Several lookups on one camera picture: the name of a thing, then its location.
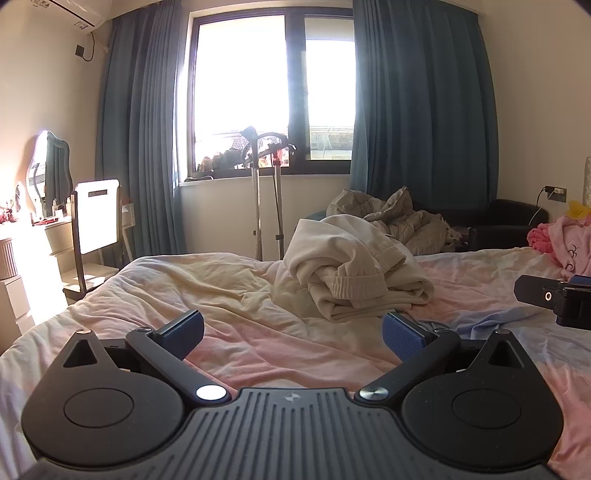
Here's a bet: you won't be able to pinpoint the cream pants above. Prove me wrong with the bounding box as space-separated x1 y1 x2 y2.
274 215 437 322

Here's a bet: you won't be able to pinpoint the bed with pastel sheet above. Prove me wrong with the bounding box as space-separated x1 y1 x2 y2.
0 247 591 480

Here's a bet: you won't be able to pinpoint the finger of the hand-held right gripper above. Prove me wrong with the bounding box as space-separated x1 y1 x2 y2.
514 274 570 308

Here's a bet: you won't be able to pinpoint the white air conditioner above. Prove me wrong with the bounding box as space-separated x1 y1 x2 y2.
34 0 114 31

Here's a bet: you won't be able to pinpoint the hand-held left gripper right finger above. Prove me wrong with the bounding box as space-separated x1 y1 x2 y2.
355 312 531 408

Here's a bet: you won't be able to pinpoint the dark framed window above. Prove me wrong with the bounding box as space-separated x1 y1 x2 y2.
187 11 358 177

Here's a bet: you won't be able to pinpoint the white ribbed canister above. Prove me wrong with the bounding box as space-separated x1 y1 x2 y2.
0 237 20 280

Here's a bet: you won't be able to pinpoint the white dressing table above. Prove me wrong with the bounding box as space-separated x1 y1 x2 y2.
0 215 77 342

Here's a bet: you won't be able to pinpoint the pink fleece robe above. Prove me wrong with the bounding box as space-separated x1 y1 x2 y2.
527 213 591 278

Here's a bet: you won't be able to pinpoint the blue curtain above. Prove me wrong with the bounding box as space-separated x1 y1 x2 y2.
95 0 195 271
348 0 502 232

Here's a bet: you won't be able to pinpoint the metal crutches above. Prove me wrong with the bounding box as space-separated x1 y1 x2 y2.
238 126 298 261

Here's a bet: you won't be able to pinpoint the wavy framed mirror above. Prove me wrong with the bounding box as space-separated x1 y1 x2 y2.
25 130 75 219

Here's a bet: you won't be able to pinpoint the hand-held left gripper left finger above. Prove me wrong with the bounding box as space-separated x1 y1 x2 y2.
62 310 232 408

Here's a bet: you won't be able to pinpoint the white backed chair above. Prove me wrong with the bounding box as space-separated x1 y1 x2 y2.
62 179 127 306

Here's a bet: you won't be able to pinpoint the black sofa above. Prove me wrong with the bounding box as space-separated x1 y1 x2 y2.
413 199 550 254

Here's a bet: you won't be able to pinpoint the white charger cable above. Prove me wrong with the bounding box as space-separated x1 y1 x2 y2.
529 188 550 227

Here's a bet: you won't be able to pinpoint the grey quilted jacket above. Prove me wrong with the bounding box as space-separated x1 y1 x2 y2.
325 187 462 257

